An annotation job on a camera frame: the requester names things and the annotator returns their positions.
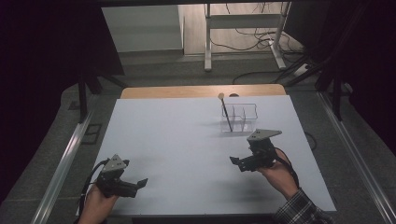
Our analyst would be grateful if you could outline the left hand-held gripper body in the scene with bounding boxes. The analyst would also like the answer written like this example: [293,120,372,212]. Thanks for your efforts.
[95,153,140,199]

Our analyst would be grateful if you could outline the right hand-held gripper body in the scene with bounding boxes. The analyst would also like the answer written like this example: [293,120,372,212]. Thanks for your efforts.
[242,128,283,172]

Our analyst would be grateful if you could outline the clear plastic organizer box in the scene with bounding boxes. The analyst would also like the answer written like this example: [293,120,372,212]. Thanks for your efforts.
[219,103,259,134]

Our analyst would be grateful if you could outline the person's left hand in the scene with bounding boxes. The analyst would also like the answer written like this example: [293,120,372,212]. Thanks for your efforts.
[78,183,120,224]

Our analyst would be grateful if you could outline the person's right hand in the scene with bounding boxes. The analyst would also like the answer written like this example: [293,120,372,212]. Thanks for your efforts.
[257,158,300,201]

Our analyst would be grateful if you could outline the white table board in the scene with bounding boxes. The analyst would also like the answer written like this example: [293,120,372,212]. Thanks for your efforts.
[76,94,337,217]

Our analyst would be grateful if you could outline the wooden table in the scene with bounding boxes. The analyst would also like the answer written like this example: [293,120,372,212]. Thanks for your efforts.
[120,83,287,100]

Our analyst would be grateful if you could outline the black metal stand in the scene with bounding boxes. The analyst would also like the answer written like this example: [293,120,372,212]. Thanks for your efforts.
[314,59,354,122]
[77,73,129,124]

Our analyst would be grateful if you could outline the white power strip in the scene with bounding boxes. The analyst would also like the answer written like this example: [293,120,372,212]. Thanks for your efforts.
[292,63,310,77]

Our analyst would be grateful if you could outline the black curtain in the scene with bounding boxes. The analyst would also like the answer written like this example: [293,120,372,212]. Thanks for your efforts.
[0,0,125,203]
[283,0,396,157]

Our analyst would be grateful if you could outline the white cabinet panel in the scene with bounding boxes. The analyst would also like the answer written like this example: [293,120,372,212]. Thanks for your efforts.
[101,4,185,54]

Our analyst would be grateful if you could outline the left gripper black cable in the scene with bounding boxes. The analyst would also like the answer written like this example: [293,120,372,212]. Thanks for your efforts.
[78,158,110,217]

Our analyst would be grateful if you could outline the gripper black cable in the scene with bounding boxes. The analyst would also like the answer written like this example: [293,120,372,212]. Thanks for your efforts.
[78,158,110,217]
[274,147,301,189]

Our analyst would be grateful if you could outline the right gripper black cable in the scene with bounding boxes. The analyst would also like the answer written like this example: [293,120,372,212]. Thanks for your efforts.
[274,147,301,189]

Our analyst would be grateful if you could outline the aluminium rail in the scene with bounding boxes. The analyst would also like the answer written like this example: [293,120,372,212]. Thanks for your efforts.
[316,91,396,224]
[30,94,101,224]

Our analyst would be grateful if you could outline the thin black cable loop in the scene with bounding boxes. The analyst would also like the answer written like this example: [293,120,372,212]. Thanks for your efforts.
[304,131,318,152]

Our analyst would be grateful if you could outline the long black floor cable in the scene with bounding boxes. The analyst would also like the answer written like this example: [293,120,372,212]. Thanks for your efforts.
[232,70,283,86]

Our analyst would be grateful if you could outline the tangled black floor cables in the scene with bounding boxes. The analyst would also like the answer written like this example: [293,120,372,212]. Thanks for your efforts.
[209,3,304,63]

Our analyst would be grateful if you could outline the white desk frame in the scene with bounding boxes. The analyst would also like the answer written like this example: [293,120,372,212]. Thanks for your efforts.
[204,2,292,73]

